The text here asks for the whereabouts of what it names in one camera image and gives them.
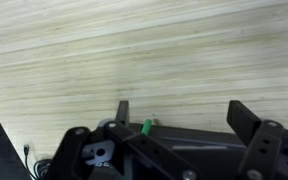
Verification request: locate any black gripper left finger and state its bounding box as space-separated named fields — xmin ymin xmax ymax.
xmin=47 ymin=99 xmax=198 ymax=180

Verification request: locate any black microwave door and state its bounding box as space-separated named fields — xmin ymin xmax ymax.
xmin=130 ymin=122 xmax=248 ymax=148

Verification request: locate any coiled black cable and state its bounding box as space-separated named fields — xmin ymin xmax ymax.
xmin=23 ymin=143 xmax=53 ymax=180

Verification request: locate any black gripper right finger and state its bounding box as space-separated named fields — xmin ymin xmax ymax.
xmin=226 ymin=99 xmax=284 ymax=180

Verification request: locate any green tape strip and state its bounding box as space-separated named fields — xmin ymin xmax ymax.
xmin=141 ymin=118 xmax=153 ymax=136

